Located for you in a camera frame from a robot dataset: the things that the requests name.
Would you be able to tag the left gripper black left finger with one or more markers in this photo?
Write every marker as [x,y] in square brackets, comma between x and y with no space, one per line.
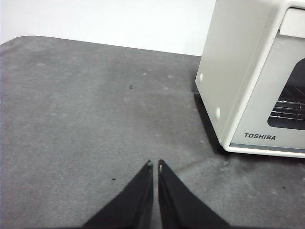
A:
[131,210]

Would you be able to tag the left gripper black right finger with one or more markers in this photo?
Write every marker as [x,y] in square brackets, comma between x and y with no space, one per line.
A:
[181,210]

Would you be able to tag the white Toshiba toaster oven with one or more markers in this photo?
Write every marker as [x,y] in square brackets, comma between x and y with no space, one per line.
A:
[226,59]

